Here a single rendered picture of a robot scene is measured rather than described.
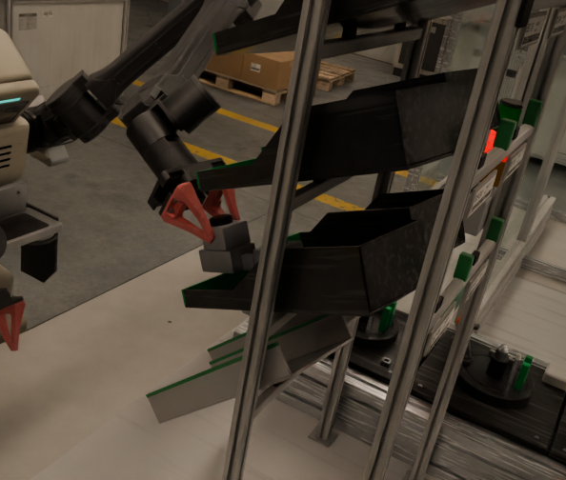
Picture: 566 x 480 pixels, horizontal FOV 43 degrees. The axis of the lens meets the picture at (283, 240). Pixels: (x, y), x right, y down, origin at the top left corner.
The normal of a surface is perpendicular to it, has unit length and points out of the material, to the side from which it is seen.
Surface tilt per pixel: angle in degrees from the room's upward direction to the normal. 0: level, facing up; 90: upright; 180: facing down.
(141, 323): 0
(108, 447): 0
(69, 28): 90
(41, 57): 90
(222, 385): 90
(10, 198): 90
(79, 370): 0
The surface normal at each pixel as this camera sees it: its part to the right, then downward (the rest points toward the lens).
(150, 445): 0.16, -0.89
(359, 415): -0.48, 0.30
